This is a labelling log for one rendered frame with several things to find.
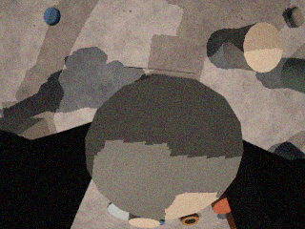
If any white round dish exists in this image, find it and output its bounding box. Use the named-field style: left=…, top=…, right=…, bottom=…
left=107, top=203, right=129, bottom=220

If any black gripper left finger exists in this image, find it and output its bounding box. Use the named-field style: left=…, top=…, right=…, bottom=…
left=0, top=122, right=92, bottom=229

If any brown cylinder with orange top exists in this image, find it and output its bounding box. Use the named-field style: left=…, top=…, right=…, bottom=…
left=226, top=211, right=236, bottom=229
left=211, top=194, right=232, bottom=214

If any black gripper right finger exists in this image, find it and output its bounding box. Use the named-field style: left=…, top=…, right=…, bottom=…
left=224, top=140, right=305, bottom=229

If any orange ring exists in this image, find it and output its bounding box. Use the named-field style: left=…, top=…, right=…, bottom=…
left=180, top=214, right=199, bottom=226

